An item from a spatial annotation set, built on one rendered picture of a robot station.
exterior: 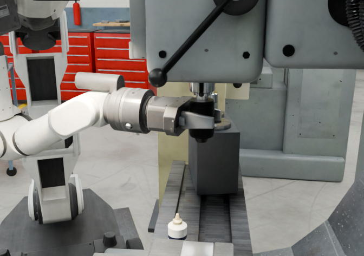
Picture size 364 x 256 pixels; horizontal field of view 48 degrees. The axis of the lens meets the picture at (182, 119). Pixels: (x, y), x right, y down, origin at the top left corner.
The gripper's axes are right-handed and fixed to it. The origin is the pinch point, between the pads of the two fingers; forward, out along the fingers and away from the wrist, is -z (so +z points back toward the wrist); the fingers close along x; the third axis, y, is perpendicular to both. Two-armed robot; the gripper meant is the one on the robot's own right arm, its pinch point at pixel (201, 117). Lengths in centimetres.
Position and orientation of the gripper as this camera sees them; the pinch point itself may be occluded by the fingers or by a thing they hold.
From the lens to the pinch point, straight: 77.7
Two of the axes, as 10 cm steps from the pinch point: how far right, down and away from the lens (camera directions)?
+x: 3.3, -2.7, 9.0
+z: -9.4, -1.0, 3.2
